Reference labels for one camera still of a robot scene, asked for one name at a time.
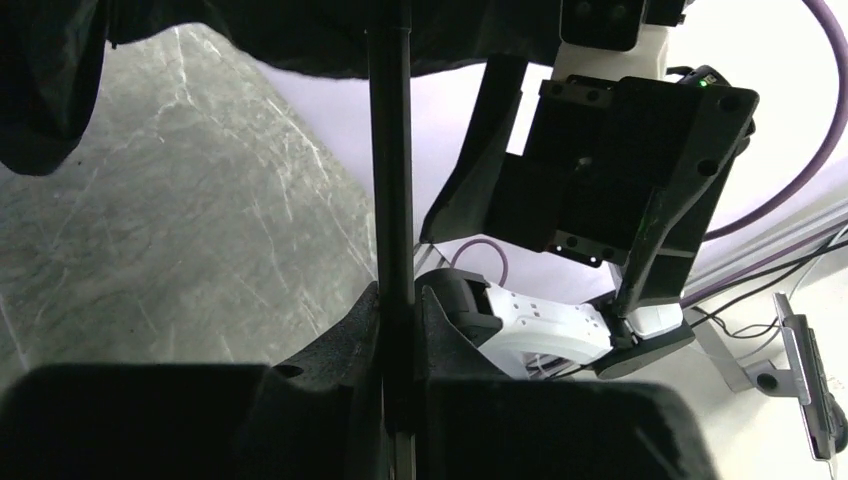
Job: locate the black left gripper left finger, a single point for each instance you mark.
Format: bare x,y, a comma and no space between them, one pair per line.
313,416

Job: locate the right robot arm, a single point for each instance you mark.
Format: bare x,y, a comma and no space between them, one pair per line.
509,327

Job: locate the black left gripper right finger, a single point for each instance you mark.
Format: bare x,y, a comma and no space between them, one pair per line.
477,423

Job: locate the phone on metal stand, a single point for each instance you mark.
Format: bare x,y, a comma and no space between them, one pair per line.
803,379

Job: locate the aluminium frame rail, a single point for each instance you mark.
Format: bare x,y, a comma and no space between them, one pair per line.
732,265

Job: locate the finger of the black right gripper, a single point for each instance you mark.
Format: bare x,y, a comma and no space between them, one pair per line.
678,215
461,207

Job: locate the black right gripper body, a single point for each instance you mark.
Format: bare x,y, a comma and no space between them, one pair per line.
604,158

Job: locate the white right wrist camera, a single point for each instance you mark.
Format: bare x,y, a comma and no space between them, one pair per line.
613,39

